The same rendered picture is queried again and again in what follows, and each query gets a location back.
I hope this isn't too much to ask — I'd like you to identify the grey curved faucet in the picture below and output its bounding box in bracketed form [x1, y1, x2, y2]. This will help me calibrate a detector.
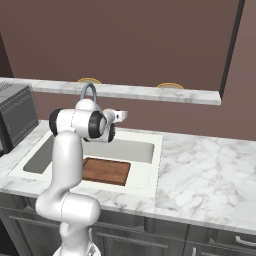
[79, 82, 99, 105]

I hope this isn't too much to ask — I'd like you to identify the dark grey narrow cupboard door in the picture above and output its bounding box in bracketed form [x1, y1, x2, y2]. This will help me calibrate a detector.
[183, 224, 218, 256]

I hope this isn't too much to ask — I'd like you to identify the dark grey drawer front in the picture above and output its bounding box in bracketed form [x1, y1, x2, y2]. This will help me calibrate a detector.
[210, 229, 256, 256]

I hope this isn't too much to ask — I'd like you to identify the white sink basin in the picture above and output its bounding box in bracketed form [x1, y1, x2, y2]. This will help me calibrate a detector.
[7, 127, 165, 200]

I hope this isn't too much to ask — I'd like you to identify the yellow round stool seat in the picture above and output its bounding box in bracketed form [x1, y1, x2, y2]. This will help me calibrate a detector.
[156, 82, 185, 91]
[76, 77, 102, 85]

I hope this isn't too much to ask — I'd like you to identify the silver drawer handle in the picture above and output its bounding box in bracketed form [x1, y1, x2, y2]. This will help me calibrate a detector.
[234, 235, 256, 248]

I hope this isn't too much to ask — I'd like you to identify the brown wooden cutting board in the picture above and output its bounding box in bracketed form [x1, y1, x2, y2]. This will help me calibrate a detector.
[81, 156, 132, 187]

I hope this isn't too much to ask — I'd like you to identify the dark grey microwave oven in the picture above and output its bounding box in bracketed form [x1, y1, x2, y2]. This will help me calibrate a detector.
[0, 83, 40, 157]

